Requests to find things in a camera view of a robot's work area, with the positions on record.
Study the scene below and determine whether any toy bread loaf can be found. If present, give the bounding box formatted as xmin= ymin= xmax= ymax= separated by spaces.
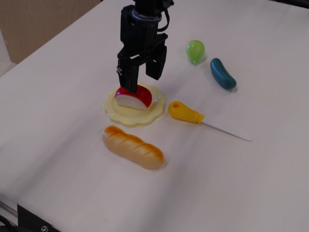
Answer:
xmin=102 ymin=126 xmax=165 ymax=169

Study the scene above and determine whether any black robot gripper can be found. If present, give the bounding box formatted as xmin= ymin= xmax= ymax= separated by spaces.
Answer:
xmin=117 ymin=5 xmax=168 ymax=93

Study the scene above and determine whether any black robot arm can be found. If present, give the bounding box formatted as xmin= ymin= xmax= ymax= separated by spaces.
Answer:
xmin=117 ymin=0 xmax=174 ymax=93

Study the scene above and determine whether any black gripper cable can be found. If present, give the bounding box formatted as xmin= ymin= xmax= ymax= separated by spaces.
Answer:
xmin=157 ymin=7 xmax=171 ymax=32

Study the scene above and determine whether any aluminium table frame rail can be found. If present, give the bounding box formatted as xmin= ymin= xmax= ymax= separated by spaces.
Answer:
xmin=0 ymin=194 xmax=18 ymax=226

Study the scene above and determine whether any red and white toy sushi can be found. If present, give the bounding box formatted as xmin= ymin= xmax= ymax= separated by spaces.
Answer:
xmin=114 ymin=85 xmax=153 ymax=110

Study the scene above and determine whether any yellow handled toy knife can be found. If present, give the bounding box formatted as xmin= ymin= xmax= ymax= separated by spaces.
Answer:
xmin=168 ymin=101 xmax=253 ymax=142

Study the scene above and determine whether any pale yellow scalloped plate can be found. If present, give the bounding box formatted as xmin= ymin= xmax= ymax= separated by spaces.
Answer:
xmin=104 ymin=83 xmax=166 ymax=126

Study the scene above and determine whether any green toy pear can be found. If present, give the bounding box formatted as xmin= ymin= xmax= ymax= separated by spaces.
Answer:
xmin=186 ymin=40 xmax=205 ymax=65

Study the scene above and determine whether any teal toy cucumber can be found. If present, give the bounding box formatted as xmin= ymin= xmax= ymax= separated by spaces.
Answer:
xmin=210 ymin=58 xmax=237 ymax=89

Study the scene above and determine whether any black corner bracket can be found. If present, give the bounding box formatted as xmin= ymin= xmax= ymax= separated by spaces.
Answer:
xmin=17 ymin=204 xmax=60 ymax=232

